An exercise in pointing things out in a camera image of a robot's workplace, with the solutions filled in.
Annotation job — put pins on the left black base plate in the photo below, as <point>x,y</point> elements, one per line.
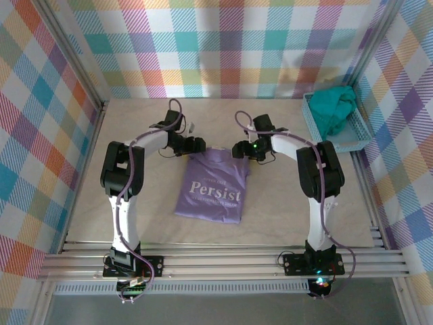
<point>152,265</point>

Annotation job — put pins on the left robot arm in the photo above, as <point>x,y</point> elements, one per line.
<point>118,169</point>

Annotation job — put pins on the left controller board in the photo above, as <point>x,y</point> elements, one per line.
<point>133,289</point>

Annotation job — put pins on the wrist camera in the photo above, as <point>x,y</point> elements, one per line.
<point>188,128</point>
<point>251,132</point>

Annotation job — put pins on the teal garment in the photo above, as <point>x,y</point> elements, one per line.
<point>328,105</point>

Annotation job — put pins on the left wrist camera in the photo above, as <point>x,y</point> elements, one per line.
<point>188,128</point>

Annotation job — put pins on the aluminium corner post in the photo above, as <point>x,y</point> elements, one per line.
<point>368,50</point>
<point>74,61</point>

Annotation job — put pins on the purple t-shirt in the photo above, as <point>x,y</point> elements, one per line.
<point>213,210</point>

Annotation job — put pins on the left aluminium corner post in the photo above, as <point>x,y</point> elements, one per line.
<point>74,61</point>

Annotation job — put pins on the aluminium side rail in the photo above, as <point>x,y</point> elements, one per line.
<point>365,189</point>
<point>90,152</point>

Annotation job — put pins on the light blue plastic basket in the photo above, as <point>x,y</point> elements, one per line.
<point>341,146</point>

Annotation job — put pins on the right aluminium side rail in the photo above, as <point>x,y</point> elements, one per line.
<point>365,189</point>

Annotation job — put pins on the left aluminium frame leg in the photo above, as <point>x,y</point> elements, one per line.
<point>40,304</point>

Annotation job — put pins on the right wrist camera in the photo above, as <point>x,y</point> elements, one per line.
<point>251,132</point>

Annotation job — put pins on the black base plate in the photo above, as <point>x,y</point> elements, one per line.
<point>294,264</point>
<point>152,265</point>

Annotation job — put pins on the long aluminium mounting rail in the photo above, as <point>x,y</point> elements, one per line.
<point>220,264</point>

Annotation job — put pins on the left aluminium side rail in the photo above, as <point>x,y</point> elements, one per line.
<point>90,152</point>

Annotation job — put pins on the controller board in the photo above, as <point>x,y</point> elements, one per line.
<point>133,289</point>
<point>320,286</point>

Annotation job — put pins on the right aluminium corner post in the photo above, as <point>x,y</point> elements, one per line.
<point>368,50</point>

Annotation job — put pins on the right controller board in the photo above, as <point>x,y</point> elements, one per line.
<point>320,286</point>

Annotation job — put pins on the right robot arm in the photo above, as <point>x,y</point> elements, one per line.
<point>328,169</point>

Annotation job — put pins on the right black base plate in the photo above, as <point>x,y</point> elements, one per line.
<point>294,264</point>

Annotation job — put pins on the aluminium frame leg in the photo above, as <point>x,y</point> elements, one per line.
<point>404,301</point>
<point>40,304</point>

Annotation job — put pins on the right aluminium frame leg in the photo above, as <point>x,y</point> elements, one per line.
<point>404,301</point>

